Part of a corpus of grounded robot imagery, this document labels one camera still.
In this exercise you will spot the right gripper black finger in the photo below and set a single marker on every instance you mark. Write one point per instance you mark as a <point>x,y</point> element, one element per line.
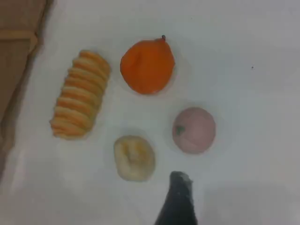
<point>179,204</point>

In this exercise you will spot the pink toy peach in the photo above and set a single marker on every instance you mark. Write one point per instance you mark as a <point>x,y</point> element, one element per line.
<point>194,131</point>

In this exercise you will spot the long striped bread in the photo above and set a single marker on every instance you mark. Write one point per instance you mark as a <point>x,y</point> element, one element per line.
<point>79,96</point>

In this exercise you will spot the brown jute tote bag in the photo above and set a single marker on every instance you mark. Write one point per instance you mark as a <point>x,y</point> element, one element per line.
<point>14,70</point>

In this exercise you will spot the small cream bread roll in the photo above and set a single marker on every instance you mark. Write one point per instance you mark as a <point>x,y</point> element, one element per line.
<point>134,159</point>

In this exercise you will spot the orange toy fruit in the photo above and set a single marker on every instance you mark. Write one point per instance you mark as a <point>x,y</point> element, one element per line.
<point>147,68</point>

